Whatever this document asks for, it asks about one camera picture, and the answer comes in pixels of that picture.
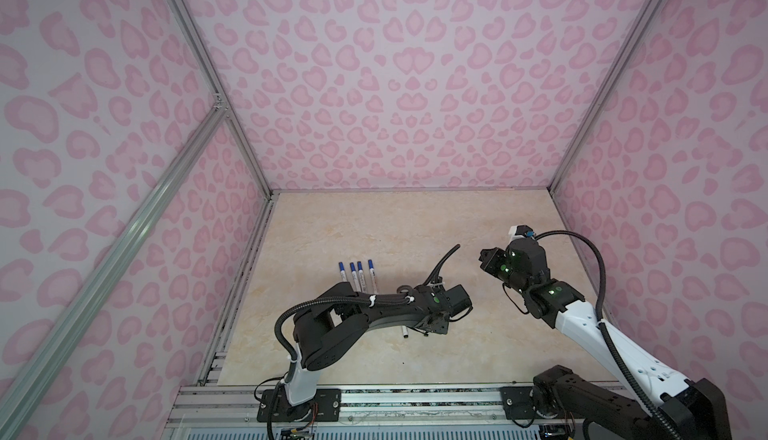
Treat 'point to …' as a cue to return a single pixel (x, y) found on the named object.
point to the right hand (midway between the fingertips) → (481, 249)
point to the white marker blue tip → (361, 277)
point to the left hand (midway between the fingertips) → (437, 321)
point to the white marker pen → (342, 272)
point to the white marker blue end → (354, 278)
